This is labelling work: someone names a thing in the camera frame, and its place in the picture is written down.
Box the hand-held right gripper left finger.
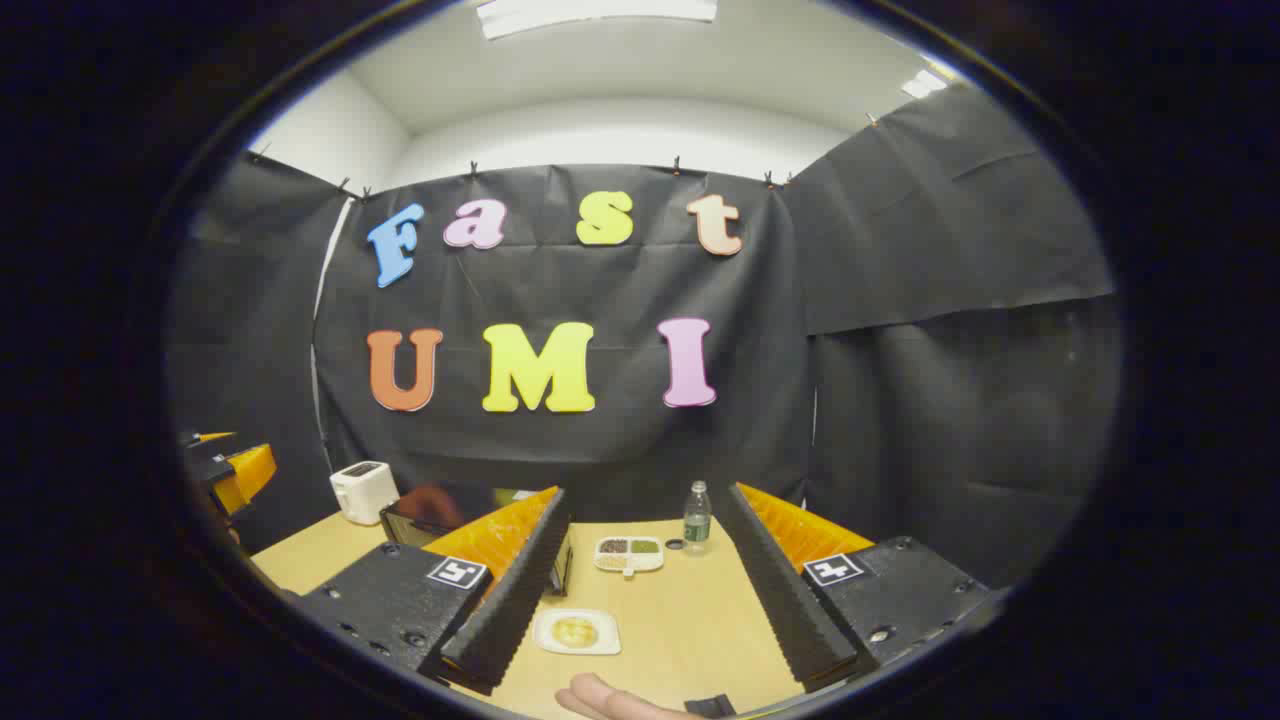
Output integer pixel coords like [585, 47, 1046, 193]
[296, 487, 573, 697]

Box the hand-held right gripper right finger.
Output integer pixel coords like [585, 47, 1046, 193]
[712, 483, 1001, 693]

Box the black electric oven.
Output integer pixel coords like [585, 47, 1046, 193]
[380, 484, 574, 597]

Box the clear water bottle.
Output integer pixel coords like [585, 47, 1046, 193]
[683, 480, 713, 554]

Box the white square plate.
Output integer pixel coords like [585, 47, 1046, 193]
[533, 608, 622, 657]

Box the white toaster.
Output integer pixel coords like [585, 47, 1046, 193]
[329, 461, 401, 526]

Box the white divided snack dish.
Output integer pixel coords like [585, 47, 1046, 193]
[594, 536, 665, 579]

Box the long ceiling light panel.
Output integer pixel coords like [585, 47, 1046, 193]
[476, 0, 719, 41]

